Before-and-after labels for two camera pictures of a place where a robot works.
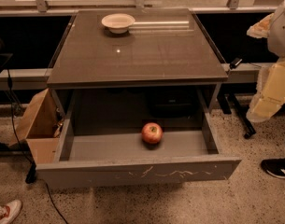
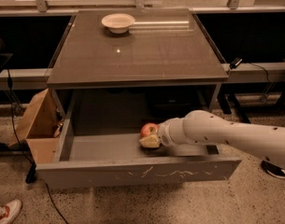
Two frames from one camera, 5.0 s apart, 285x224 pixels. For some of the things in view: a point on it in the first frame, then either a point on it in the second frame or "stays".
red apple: [151, 133] stays
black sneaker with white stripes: [277, 167] stays
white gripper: [280, 36] -> [163, 134]
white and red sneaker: [4, 214] stays
